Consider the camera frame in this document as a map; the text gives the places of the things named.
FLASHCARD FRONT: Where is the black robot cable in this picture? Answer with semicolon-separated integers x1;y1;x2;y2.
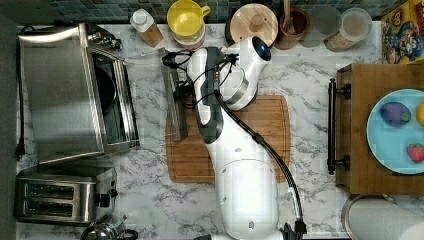
162;50;308;235

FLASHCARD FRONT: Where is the white-capped spice bottle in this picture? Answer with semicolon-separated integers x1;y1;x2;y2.
130;9;163;47

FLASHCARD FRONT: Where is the red toy strawberry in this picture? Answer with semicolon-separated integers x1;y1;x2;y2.
407;144;424;163

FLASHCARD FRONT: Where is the paper towel roll on holder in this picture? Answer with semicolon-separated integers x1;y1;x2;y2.
341;195;424;240

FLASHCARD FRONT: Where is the black oven power cord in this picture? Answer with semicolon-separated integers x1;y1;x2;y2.
14;24;37;162

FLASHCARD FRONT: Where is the wooden spoon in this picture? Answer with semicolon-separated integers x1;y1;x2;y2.
283;0;296;35

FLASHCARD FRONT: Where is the wooden tray with black handle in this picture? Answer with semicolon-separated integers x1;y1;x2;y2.
327;63;423;195

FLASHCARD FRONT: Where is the yellow cereal box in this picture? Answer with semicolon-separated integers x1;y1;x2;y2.
381;0;424;64

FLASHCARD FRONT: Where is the plastic-lidded cereal jar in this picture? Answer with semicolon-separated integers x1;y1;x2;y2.
324;8;372;52

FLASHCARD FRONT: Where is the bamboo cutting board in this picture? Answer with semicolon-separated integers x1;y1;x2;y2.
166;95;291;183

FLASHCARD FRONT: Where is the glass oven door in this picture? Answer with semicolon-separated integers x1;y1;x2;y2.
125;48;188;141

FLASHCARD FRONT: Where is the black canister with wooden lid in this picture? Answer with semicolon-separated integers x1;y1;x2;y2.
225;3;279;46

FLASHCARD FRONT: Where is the orange toy fruit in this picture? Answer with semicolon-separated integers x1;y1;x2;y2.
416;102;424;126

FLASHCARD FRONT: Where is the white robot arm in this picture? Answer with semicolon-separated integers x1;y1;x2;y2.
187;36;284;240

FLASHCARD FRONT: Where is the brown ceramic utensil crock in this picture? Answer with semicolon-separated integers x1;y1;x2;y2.
274;8;310;50

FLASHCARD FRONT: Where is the frosted plastic cup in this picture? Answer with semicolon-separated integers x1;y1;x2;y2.
300;5;341;48

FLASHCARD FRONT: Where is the silver two-slot toaster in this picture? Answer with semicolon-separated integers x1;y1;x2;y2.
14;167;118;226

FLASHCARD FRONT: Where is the light blue plate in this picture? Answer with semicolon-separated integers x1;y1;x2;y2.
366;89;424;175

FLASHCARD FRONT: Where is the yellow ceramic mug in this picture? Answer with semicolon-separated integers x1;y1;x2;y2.
167;0;211;49

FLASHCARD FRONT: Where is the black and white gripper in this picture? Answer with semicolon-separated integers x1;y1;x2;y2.
187;47;224;144

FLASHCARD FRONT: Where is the dark pan inside oven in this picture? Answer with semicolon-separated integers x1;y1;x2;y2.
95;68;117;114

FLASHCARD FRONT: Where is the purple toy eggplant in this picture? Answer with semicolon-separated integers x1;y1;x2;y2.
379;102;411;127

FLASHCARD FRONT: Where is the silver toaster oven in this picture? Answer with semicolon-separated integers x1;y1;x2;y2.
18;23;139;165

